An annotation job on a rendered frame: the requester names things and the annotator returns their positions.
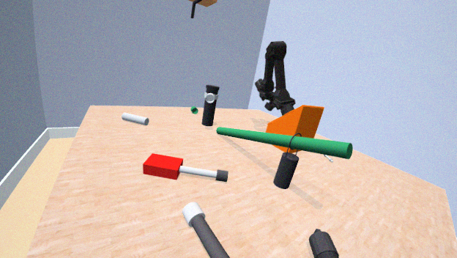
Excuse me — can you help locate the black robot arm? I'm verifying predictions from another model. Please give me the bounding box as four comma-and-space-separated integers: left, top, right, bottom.
254, 41, 296, 116

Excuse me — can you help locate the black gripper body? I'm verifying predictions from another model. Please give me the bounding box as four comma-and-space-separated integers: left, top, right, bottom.
265, 92, 275, 111

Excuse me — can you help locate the grey faceted cup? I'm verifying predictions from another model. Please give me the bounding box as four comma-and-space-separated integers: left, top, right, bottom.
204, 92, 218, 103

